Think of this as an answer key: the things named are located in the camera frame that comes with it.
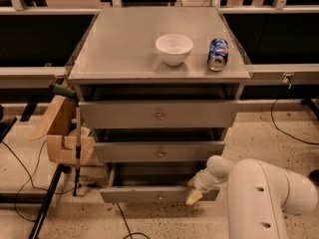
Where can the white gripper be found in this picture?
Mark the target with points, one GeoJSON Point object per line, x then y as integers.
{"type": "Point", "coordinates": [203, 184]}

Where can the grey middle drawer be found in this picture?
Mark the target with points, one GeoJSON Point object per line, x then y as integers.
{"type": "Point", "coordinates": [157, 151]}

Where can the blue soda can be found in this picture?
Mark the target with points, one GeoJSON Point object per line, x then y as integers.
{"type": "Point", "coordinates": [217, 54]}

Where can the white bowl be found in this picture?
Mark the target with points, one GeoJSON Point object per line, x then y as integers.
{"type": "Point", "coordinates": [173, 49]}

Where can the green handled grabber stick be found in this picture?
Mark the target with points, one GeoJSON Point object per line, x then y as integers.
{"type": "Point", "coordinates": [77, 133]}

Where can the black table leg frame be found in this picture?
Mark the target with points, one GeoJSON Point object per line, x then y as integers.
{"type": "Point", "coordinates": [41, 199]}

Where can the grey top drawer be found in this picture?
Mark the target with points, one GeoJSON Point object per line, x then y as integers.
{"type": "Point", "coordinates": [159, 114]}

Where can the grey bottom drawer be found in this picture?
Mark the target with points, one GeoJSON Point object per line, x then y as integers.
{"type": "Point", "coordinates": [139, 182]}

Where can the grey drawer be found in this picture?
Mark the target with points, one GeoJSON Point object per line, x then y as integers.
{"type": "Point", "coordinates": [159, 114]}
{"type": "Point", "coordinates": [157, 151]}
{"type": "Point", "coordinates": [139, 182]}

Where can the cardboard box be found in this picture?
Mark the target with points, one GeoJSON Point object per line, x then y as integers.
{"type": "Point", "coordinates": [58, 125]}

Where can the grey drawer cabinet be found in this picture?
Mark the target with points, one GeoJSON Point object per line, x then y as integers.
{"type": "Point", "coordinates": [120, 62]}

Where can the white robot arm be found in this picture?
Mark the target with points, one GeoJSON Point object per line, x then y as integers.
{"type": "Point", "coordinates": [259, 195]}

